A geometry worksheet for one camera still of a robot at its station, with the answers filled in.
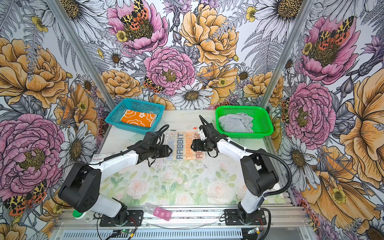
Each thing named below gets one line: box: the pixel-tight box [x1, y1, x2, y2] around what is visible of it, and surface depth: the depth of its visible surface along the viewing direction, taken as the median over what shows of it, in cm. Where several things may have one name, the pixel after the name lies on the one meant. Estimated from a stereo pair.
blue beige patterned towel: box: [164, 128, 206, 160], surface depth 102 cm
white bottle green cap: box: [72, 209, 95, 222], surface depth 70 cm
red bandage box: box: [91, 153, 115, 162], surface depth 93 cm
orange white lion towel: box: [120, 109, 157, 128], surface depth 117 cm
